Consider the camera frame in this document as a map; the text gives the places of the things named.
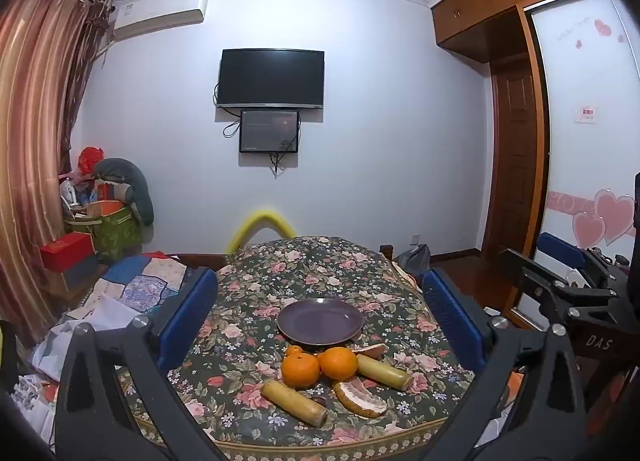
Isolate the red box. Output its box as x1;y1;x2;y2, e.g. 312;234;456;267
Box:
39;232;95;272

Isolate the yellow foam tube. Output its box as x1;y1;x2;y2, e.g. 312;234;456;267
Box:
224;208;299;256

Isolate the large orange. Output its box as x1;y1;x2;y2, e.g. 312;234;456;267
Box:
318;347;360;382
281;354;321;389

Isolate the sugarcane piece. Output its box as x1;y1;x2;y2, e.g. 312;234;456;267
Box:
356;354;415;392
260;379;329;428

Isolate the green storage box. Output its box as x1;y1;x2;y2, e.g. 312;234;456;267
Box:
65;205;146;262

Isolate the dark bag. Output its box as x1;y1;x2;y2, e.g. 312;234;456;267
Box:
394;243;432;275

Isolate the small black monitor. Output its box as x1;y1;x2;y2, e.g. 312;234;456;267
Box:
239;110;301;155

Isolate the white cloth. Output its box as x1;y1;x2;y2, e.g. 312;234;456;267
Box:
14;315;101;392

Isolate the orange box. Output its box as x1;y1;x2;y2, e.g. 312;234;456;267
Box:
86;198;124;218

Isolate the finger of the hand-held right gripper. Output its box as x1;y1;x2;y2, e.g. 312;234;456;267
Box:
537;231;602;288
499;248;621;328

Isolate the striped brown curtain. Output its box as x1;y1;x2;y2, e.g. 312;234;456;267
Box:
0;0;114;347

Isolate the peeled pomelo piece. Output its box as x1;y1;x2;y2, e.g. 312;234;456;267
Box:
332;380;389;418
350;343;389;360

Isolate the wooden overhead cabinet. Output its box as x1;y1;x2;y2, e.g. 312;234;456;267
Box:
429;0;612;65

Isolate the wooden bed frame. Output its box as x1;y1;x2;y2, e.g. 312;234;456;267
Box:
169;252;232;273

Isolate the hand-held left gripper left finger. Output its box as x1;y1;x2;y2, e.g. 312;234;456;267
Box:
55;267;241;461

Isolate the patchwork quilt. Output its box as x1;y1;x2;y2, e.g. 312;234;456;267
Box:
64;250;202;338

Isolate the grey cushion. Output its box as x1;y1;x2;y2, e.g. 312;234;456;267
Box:
93;157;155;227

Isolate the floral blanket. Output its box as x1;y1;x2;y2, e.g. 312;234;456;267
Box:
117;235;507;461

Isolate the grey box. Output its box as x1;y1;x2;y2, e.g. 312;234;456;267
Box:
59;253;102;293

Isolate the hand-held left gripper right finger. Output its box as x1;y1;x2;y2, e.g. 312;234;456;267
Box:
421;267;589;461

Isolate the red bag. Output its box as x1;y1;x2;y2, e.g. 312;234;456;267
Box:
77;146;106;177

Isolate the black wall television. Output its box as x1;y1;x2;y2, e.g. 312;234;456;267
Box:
215;48;326;111

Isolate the purple plate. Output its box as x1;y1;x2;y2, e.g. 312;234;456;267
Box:
276;298;366;346

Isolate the white air conditioner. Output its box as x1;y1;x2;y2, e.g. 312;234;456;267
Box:
110;0;209;42

